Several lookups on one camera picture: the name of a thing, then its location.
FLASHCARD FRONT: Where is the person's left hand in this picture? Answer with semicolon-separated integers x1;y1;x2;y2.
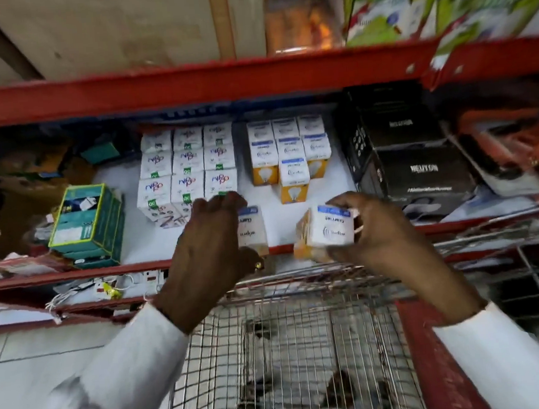
157;189;267;310

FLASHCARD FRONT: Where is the person's right hand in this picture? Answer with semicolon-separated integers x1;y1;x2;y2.
322;185;438;292

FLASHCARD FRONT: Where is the white yellow bulb box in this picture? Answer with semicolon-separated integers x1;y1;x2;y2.
236;205;270;259
290;201;364;265

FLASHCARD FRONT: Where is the red metal shelf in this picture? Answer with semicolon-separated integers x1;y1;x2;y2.
0;31;539;334

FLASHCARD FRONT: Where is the stack of white purple boxes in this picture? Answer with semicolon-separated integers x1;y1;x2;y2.
131;122;242;232

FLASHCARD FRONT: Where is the row of white yellow boxes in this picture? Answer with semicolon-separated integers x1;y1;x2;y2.
245;113;337;208

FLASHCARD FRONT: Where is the person's left forearm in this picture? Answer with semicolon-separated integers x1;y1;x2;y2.
0;280;231;409

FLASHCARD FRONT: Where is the person's right forearm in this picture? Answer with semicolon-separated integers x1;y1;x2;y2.
407;240;539;409

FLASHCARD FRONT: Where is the green cardboard box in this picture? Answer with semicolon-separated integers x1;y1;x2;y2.
64;194;131;271
44;182;118;252

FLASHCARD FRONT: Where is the small teal box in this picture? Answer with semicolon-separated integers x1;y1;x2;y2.
79;139;123;167

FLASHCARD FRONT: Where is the person's left shoe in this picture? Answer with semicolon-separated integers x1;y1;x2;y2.
232;377;278;409

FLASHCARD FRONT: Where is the person's shoe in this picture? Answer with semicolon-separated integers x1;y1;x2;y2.
309;367;363;409
232;377;278;409

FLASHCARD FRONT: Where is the person's right shoe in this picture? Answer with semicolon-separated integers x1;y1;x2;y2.
309;367;363;409

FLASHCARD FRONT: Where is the green white printed box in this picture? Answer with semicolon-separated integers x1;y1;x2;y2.
340;0;449;49
424;0;539;72

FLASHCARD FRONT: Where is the pile of white electrical fittings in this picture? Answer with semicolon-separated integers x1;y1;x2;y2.
44;267;169;319

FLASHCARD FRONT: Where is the yellow tag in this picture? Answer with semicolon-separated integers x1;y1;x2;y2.
102;280;125;301

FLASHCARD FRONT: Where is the brown cardboard clutter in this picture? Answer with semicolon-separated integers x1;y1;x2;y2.
0;140;103;261

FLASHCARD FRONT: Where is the orange transparent packet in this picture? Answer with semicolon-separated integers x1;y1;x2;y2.
262;0;347;57

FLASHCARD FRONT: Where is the large brown cardboard carton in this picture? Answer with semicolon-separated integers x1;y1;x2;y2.
0;0;271;85

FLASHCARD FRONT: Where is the metal wire shopping cart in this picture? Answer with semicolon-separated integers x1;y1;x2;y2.
149;204;539;409

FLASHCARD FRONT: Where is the orange handled tool pack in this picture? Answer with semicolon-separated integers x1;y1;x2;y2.
441;105;539;203

